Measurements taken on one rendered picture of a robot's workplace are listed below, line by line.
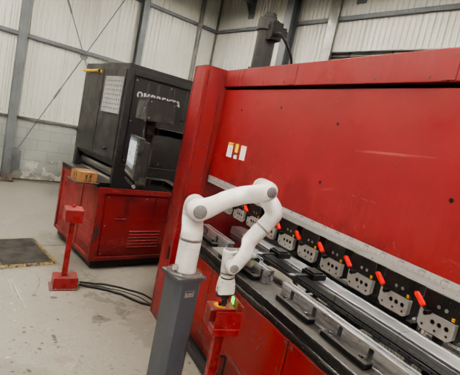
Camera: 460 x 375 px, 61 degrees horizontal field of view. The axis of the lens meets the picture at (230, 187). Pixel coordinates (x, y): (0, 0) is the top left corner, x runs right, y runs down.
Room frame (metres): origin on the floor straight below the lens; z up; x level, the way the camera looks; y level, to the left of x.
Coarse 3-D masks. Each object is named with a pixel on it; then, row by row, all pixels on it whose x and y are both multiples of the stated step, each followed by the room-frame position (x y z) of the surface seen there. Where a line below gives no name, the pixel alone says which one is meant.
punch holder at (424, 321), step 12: (432, 300) 1.50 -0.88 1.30; (444, 300) 1.46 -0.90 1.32; (420, 312) 1.52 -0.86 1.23; (432, 312) 1.49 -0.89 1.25; (444, 312) 1.45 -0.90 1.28; (456, 312) 1.41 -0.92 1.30; (420, 324) 1.51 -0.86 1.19; (432, 324) 1.47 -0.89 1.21; (444, 324) 1.43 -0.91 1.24; (456, 324) 1.40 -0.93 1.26; (444, 336) 1.42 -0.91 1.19; (456, 336) 1.42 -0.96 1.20
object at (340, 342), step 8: (328, 336) 1.84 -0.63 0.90; (336, 336) 1.85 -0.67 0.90; (336, 344) 1.79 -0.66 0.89; (344, 344) 1.78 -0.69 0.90; (344, 352) 1.74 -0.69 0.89; (352, 352) 1.73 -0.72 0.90; (352, 360) 1.70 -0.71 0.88; (360, 360) 1.67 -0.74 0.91; (368, 360) 1.68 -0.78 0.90; (368, 368) 1.65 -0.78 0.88
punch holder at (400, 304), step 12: (384, 276) 1.70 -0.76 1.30; (396, 276) 1.65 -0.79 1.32; (396, 288) 1.64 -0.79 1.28; (408, 288) 1.60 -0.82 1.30; (420, 288) 1.60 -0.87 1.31; (384, 300) 1.67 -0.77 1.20; (396, 300) 1.64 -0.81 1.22; (408, 300) 1.58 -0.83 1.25; (396, 312) 1.61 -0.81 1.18; (408, 312) 1.58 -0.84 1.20
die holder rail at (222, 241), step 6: (204, 228) 3.32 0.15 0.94; (210, 228) 3.23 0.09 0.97; (210, 234) 3.21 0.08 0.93; (216, 234) 3.12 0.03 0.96; (222, 234) 3.12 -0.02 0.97; (216, 240) 3.12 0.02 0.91; (222, 240) 3.02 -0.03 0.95; (228, 240) 2.97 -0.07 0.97; (222, 246) 3.01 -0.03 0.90; (228, 246) 2.95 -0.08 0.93
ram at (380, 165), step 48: (240, 96) 3.15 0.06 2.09; (288, 96) 2.60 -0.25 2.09; (336, 96) 2.21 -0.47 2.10; (384, 96) 1.93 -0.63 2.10; (432, 96) 1.71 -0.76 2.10; (240, 144) 3.02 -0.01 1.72; (288, 144) 2.50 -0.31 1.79; (336, 144) 2.13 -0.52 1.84; (384, 144) 1.86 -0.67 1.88; (432, 144) 1.65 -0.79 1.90; (288, 192) 2.41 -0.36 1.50; (336, 192) 2.06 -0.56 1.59; (384, 192) 1.81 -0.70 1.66; (432, 192) 1.61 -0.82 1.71; (336, 240) 1.99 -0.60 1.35; (384, 240) 1.75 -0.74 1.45; (432, 240) 1.56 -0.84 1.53; (432, 288) 1.51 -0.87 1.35
